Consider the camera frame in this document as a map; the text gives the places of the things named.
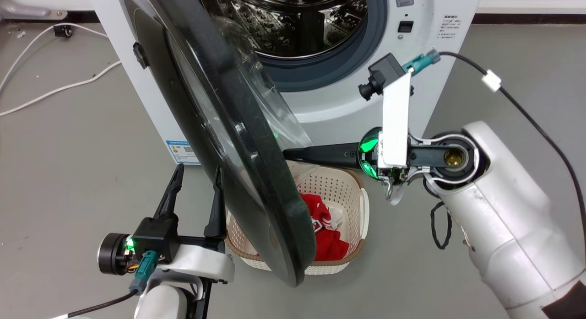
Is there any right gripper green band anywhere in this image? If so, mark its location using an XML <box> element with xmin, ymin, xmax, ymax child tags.
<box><xmin>282</xmin><ymin>126</ymin><xmax>411</xmax><ymax>189</ymax></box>

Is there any black camera cable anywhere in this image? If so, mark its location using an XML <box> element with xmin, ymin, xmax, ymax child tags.
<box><xmin>437</xmin><ymin>51</ymin><xmax>586</xmax><ymax>212</ymax></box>
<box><xmin>67</xmin><ymin>289</ymin><xmax>139</xmax><ymax>319</ymax></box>

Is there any white right camera bracket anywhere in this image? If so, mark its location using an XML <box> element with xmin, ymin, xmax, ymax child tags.
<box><xmin>379</xmin><ymin>71</ymin><xmax>413</xmax><ymax>169</ymax></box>

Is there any cream perforated laundry basket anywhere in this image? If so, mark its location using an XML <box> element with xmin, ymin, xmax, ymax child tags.
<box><xmin>225</xmin><ymin>161</ymin><xmax>370</xmax><ymax>276</ymax></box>

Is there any black right camera cable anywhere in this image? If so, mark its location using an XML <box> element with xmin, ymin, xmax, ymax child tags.
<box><xmin>437</xmin><ymin>51</ymin><xmax>586</xmax><ymax>212</ymax></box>

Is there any white cloth piece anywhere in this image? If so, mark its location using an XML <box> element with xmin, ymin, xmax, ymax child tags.
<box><xmin>326</xmin><ymin>206</ymin><xmax>345</xmax><ymax>231</ymax></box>

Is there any white left camera bracket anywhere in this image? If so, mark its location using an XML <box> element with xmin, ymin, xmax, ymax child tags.
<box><xmin>156</xmin><ymin>243</ymin><xmax>236</xmax><ymax>284</ymax></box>

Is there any grey rubber door gasket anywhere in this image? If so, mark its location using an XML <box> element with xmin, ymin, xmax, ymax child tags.
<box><xmin>255</xmin><ymin>0</ymin><xmax>389</xmax><ymax>93</ymax></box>

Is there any blue energy label sticker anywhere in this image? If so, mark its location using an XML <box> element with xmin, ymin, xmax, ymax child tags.
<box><xmin>165</xmin><ymin>139</ymin><xmax>201</xmax><ymax>166</ymax></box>

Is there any teal right camera connector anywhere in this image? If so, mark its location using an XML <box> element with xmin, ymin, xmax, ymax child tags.
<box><xmin>402</xmin><ymin>49</ymin><xmax>441</xmax><ymax>76</ymax></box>

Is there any white appliance base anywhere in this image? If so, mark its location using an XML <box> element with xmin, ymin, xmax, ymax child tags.
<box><xmin>0</xmin><ymin>0</ymin><xmax>94</xmax><ymax>22</ymax></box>

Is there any white cable clip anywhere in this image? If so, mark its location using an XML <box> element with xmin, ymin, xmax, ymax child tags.
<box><xmin>481</xmin><ymin>70</ymin><xmax>502</xmax><ymax>92</ymax></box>

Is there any teal camera connector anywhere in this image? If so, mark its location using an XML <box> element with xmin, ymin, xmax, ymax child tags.
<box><xmin>129</xmin><ymin>251</ymin><xmax>160</xmax><ymax>296</ymax></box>
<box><xmin>402</xmin><ymin>49</ymin><xmax>441</xmax><ymax>76</ymax></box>

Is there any stainless steel washer drum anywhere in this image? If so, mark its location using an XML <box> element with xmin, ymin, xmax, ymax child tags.
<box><xmin>200</xmin><ymin>0</ymin><xmax>369</xmax><ymax>60</ymax></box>

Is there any teal left camera connector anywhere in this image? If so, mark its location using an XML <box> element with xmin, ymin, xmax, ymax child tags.
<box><xmin>129</xmin><ymin>251</ymin><xmax>160</xmax><ymax>296</ymax></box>

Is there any black round glass washer door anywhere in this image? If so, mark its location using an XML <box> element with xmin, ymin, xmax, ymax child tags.
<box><xmin>117</xmin><ymin>0</ymin><xmax>318</xmax><ymax>288</ymax></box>

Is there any white front-load washing machine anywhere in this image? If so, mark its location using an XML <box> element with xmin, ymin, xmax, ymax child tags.
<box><xmin>87</xmin><ymin>0</ymin><xmax>484</xmax><ymax>166</ymax></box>

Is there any white camera bracket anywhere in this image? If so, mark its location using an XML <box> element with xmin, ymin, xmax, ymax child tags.
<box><xmin>379</xmin><ymin>71</ymin><xmax>413</xmax><ymax>169</ymax></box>
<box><xmin>156</xmin><ymin>243</ymin><xmax>236</xmax><ymax>284</ymax></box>

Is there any black left camera cable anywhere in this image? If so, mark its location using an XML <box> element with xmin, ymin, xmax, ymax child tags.
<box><xmin>67</xmin><ymin>289</ymin><xmax>139</xmax><ymax>319</ymax></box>

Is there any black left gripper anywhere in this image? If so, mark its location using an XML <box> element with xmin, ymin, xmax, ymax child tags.
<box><xmin>97</xmin><ymin>163</ymin><xmax>226</xmax><ymax>276</ymax></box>

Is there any red garment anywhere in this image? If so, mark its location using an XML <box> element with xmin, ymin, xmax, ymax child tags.
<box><xmin>299</xmin><ymin>193</ymin><xmax>351</xmax><ymax>263</ymax></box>

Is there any white floor cable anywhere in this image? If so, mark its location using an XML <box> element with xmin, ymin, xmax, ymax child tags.
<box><xmin>0</xmin><ymin>60</ymin><xmax>122</xmax><ymax>117</ymax></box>
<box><xmin>0</xmin><ymin>23</ymin><xmax>109</xmax><ymax>93</ymax></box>

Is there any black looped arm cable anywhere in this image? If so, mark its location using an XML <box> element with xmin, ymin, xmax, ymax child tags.
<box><xmin>429</xmin><ymin>201</ymin><xmax>453</xmax><ymax>250</ymax></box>

